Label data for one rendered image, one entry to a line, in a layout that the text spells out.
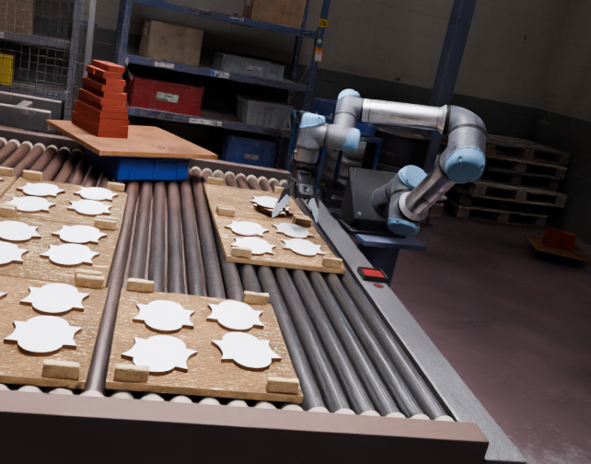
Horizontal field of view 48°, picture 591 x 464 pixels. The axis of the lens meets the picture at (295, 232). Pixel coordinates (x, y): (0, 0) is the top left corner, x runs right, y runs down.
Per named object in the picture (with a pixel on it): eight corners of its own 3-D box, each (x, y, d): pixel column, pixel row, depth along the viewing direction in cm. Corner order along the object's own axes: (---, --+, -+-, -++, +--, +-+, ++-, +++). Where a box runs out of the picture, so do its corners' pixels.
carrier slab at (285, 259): (311, 230, 234) (312, 226, 233) (343, 274, 196) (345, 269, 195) (212, 217, 225) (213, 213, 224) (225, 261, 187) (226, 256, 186)
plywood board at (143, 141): (156, 130, 303) (156, 126, 302) (217, 159, 268) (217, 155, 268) (45, 123, 270) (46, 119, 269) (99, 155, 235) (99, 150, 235)
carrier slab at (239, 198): (289, 198, 272) (289, 194, 272) (310, 229, 234) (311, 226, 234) (202, 186, 264) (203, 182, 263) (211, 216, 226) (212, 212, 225)
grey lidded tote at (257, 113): (277, 123, 694) (280, 100, 688) (290, 130, 663) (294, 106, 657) (232, 117, 672) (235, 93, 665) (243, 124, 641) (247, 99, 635)
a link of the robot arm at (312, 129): (328, 118, 209) (301, 113, 209) (320, 153, 212) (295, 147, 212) (329, 116, 217) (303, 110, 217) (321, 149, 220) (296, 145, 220)
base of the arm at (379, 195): (404, 191, 271) (416, 179, 263) (406, 224, 265) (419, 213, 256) (370, 183, 267) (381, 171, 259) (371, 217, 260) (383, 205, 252)
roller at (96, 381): (143, 168, 292) (144, 157, 291) (101, 435, 110) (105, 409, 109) (131, 167, 291) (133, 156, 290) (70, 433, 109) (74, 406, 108)
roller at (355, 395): (255, 184, 303) (257, 174, 302) (387, 450, 122) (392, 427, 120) (244, 183, 302) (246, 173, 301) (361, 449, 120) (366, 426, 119)
